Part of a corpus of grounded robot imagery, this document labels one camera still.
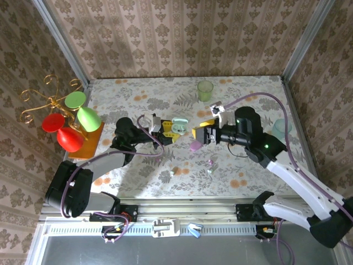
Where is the green translucent plastic cup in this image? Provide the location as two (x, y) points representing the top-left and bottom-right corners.
(197, 80), (215, 103)

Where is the blue translucent plastic cup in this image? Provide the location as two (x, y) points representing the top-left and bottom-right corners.
(271, 118), (292, 141)

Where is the orange wooden base board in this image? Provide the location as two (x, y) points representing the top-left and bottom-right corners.
(68, 121), (105, 161)

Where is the green plastic goblet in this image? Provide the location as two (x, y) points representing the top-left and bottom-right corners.
(65, 91), (100, 133)

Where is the red plastic goblet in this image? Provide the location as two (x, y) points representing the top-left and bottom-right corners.
(41, 113), (84, 153)

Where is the black yellow power connector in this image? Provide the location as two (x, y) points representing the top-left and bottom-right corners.
(255, 225), (279, 240)
(101, 225), (128, 240)

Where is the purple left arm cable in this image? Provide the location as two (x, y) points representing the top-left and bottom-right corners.
(60, 114), (166, 243)

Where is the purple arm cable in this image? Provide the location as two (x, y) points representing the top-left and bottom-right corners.
(220, 92), (353, 265)
(60, 114), (166, 243)

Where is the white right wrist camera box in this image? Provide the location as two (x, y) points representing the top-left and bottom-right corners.
(210, 101), (227, 126)

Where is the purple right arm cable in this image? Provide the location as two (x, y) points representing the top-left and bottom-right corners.
(220, 92), (353, 265)

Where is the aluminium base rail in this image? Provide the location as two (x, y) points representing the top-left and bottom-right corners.
(118, 196), (240, 221)

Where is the gold wire goblet rack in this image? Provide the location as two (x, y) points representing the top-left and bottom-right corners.
(19, 74), (89, 141)

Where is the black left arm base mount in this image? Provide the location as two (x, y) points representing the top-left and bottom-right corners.
(89, 204), (138, 222)

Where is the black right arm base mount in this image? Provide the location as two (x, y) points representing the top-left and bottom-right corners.
(236, 203), (261, 221)

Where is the white plastic bracket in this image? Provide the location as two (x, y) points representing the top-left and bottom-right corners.
(151, 218), (181, 238)

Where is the aluminium frame post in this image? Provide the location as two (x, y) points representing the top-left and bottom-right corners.
(31, 0), (90, 86)
(281, 0), (336, 81)

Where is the white slotted cable duct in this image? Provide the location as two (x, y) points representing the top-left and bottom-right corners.
(45, 220), (259, 236)

